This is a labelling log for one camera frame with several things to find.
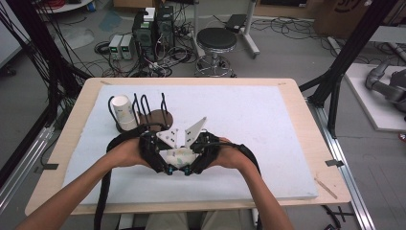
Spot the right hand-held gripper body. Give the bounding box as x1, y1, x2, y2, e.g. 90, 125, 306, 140
183, 116, 222, 168

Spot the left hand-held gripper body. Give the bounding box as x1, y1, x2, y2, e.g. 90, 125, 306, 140
138, 127, 179, 168

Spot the wooden cup holder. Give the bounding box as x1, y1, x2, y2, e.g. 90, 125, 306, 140
107, 92, 174, 135

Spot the person's left hand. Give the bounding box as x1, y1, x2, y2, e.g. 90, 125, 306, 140
116, 137, 151, 170

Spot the person's right hand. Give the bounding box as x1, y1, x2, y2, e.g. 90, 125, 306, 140
210, 136, 249, 173

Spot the white foam mat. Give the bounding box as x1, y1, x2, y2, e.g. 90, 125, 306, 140
61, 83, 320, 207

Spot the person's left leg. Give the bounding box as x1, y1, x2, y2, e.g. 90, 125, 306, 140
145, 212, 188, 230

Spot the person's leg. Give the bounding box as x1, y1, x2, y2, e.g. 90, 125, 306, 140
200, 208, 254, 230
145, 212, 188, 230

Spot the person's right leg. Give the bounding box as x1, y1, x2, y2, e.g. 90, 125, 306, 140
200, 208, 254, 230

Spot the white table leg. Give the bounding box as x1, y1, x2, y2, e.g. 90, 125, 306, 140
251, 208, 260, 230
117, 213, 136, 230

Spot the grey bench power supply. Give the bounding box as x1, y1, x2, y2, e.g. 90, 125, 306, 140
108, 34, 124, 60
121, 34, 135, 61

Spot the black tape piece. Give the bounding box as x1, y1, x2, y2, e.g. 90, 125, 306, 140
325, 158, 346, 168
34, 163, 60, 174

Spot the light wooden table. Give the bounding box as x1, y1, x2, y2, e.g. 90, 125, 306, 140
24, 77, 352, 217

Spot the black computer tower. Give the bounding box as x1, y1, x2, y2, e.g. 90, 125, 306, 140
155, 5, 176, 50
131, 11, 158, 62

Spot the black round stool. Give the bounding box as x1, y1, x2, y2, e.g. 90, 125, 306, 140
194, 27, 239, 78

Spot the thin wooden stick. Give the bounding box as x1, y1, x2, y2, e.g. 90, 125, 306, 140
313, 177, 339, 200

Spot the black flat device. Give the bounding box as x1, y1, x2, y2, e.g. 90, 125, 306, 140
224, 13, 249, 34

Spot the white box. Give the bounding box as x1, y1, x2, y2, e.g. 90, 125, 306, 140
143, 7, 157, 23

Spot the white round table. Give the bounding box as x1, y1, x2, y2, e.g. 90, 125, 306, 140
35, 0, 94, 14

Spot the white board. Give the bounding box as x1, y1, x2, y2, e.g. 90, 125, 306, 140
344, 62, 406, 133

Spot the brown cardboard box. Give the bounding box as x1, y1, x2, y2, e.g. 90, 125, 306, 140
313, 0, 398, 40

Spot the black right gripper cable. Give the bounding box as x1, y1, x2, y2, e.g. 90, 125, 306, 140
191, 141, 263, 230

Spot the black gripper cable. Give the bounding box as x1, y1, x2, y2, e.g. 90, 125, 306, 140
93, 122, 169, 230
191, 141, 263, 230

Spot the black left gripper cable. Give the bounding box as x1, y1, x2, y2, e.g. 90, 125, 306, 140
93, 122, 169, 230

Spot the tangle of floor cables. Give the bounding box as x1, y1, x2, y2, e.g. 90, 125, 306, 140
93, 18, 199, 79

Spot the aluminium rail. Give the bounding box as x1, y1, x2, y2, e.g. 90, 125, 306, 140
306, 98, 377, 230
0, 126, 56, 214

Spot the black metal frame post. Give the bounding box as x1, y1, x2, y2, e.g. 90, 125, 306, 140
0, 0, 84, 190
299, 0, 399, 139

